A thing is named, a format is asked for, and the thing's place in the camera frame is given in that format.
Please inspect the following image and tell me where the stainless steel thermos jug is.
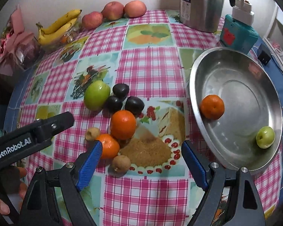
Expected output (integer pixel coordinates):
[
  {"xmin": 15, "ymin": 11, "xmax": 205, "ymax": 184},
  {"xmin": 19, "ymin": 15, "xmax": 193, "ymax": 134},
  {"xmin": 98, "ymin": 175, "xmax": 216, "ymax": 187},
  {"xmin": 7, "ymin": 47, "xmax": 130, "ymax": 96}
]
[{"xmin": 179, "ymin": 0, "xmax": 224, "ymax": 32}]

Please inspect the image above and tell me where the white desk lamp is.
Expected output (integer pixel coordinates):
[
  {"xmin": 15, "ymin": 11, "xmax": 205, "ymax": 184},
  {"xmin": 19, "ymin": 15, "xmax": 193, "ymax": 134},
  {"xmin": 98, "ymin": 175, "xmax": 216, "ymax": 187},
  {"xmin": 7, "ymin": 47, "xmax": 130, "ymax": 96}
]
[{"xmin": 229, "ymin": 0, "xmax": 254, "ymax": 26}]

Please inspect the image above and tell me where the small green jujube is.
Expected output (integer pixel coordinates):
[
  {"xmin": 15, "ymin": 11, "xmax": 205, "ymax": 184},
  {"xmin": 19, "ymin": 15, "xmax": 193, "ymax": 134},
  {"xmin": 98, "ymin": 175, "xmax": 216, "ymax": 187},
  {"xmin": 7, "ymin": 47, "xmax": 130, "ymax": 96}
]
[{"xmin": 256, "ymin": 126, "xmax": 275, "ymax": 149}]

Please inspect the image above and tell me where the dark plum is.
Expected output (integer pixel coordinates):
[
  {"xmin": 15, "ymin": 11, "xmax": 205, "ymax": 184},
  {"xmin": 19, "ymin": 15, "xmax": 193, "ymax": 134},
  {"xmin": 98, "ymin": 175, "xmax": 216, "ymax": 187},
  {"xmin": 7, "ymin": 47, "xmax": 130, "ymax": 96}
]
[
  {"xmin": 104, "ymin": 96, "xmax": 123, "ymax": 113},
  {"xmin": 112, "ymin": 83, "xmax": 129, "ymax": 99},
  {"xmin": 125, "ymin": 96, "xmax": 145, "ymax": 116}
]

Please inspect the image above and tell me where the checkered fruit tablecloth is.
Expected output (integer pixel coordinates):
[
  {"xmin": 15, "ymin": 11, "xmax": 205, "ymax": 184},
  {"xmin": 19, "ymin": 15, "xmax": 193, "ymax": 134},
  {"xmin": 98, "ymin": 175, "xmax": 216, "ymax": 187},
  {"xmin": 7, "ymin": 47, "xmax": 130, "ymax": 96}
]
[{"xmin": 4, "ymin": 10, "xmax": 219, "ymax": 225}]

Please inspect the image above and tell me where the pink flower bouquet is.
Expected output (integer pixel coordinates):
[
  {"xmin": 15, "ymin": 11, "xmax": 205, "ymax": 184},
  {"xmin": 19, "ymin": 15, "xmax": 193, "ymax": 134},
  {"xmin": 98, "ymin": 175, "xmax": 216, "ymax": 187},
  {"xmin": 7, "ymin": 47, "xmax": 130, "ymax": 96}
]
[{"xmin": 0, "ymin": 5, "xmax": 40, "ymax": 76}]

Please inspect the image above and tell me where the brown longan fruit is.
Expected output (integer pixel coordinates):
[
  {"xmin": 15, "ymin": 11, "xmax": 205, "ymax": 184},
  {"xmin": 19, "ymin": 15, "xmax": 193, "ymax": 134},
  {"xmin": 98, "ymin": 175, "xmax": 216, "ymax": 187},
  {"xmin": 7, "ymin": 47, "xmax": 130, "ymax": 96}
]
[
  {"xmin": 85, "ymin": 127, "xmax": 101, "ymax": 142},
  {"xmin": 111, "ymin": 155, "xmax": 131, "ymax": 173}
]

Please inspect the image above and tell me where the yellow banana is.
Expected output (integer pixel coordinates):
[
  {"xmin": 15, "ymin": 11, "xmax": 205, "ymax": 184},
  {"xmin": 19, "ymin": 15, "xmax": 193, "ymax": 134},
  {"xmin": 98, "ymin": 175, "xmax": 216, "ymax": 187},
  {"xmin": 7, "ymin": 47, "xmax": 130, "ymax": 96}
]
[
  {"xmin": 36, "ymin": 9, "xmax": 82, "ymax": 35},
  {"xmin": 37, "ymin": 18, "xmax": 78, "ymax": 46}
]

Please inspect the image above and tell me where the red apple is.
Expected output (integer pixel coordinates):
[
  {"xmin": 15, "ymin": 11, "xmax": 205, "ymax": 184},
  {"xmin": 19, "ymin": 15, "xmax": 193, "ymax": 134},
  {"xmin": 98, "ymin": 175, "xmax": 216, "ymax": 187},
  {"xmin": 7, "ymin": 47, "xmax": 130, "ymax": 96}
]
[
  {"xmin": 101, "ymin": 1, "xmax": 124, "ymax": 21},
  {"xmin": 82, "ymin": 11, "xmax": 104, "ymax": 30},
  {"xmin": 124, "ymin": 0, "xmax": 147, "ymax": 18}
]

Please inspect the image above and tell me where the small mandarin orange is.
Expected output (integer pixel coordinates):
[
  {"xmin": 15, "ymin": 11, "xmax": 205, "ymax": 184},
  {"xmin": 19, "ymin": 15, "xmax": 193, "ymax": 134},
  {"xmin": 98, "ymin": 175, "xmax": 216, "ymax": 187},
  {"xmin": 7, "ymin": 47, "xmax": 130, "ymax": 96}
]
[{"xmin": 96, "ymin": 134, "xmax": 120, "ymax": 160}]

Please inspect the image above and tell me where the large orange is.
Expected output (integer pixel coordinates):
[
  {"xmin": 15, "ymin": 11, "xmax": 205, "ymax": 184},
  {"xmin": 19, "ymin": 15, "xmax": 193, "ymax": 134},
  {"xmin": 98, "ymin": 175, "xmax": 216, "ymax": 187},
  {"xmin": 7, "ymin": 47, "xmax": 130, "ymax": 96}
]
[{"xmin": 110, "ymin": 110, "xmax": 136, "ymax": 140}]

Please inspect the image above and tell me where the stainless steel plate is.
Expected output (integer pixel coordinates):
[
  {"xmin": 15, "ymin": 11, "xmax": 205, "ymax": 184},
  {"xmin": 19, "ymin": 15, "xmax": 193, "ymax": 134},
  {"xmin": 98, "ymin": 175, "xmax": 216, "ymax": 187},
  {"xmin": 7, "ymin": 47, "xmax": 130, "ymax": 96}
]
[{"xmin": 189, "ymin": 47, "xmax": 283, "ymax": 175}]

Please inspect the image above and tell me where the teal box with red print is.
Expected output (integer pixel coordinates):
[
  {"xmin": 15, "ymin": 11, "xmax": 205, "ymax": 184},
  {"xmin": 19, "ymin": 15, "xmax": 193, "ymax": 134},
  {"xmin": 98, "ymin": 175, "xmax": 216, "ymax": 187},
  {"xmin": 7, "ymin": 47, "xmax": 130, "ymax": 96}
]
[{"xmin": 220, "ymin": 14, "xmax": 259, "ymax": 55}]

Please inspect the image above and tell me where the black power adapter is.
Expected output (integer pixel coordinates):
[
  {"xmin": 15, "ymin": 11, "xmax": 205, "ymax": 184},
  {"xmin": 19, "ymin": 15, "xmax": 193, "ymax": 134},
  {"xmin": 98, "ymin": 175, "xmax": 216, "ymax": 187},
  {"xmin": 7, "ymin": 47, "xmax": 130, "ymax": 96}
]
[{"xmin": 257, "ymin": 44, "xmax": 271, "ymax": 65}]

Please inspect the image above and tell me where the person's left hand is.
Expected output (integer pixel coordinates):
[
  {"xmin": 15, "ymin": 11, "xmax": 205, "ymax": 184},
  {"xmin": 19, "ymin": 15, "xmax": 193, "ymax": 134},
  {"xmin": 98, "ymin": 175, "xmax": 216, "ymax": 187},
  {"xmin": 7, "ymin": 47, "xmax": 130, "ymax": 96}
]
[{"xmin": 0, "ymin": 166, "xmax": 27, "ymax": 215}]

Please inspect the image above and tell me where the mandarin in metal plate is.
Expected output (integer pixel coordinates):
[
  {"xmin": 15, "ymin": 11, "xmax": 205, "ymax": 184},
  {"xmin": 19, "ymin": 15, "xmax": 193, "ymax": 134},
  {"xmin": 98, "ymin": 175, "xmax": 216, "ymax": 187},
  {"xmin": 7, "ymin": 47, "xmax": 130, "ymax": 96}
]
[{"xmin": 200, "ymin": 94, "xmax": 225, "ymax": 120}]

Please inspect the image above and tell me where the large green apple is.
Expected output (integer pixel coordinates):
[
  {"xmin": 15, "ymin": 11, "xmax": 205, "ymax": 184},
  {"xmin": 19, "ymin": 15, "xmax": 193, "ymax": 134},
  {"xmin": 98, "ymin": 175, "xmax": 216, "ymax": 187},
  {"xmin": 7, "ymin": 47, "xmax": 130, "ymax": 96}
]
[{"xmin": 84, "ymin": 80, "xmax": 110, "ymax": 111}]

